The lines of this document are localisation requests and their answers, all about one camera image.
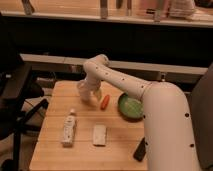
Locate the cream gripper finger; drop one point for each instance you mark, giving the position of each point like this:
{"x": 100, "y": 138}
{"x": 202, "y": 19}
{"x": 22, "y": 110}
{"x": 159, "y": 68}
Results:
{"x": 98, "y": 94}

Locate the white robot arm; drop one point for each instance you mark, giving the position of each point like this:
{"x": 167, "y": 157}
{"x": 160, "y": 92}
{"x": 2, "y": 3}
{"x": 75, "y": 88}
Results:
{"x": 168, "y": 131}

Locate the green ceramic bowl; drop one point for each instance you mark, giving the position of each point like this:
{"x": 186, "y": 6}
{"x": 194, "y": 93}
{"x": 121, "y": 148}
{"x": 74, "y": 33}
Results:
{"x": 129, "y": 107}

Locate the orange carrot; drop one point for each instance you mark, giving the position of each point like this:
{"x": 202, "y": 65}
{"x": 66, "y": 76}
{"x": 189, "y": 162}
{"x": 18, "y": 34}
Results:
{"x": 105, "y": 102}

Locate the white sponge block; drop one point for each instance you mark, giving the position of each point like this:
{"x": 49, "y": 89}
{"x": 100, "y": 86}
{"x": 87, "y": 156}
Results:
{"x": 99, "y": 135}

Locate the white plastic bottle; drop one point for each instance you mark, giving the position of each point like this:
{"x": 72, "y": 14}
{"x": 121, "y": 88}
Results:
{"x": 69, "y": 129}

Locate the black phone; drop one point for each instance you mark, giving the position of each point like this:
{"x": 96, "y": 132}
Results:
{"x": 140, "y": 151}

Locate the black office chair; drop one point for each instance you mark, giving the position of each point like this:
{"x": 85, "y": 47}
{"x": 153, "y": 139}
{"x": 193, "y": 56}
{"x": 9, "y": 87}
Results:
{"x": 17, "y": 83}

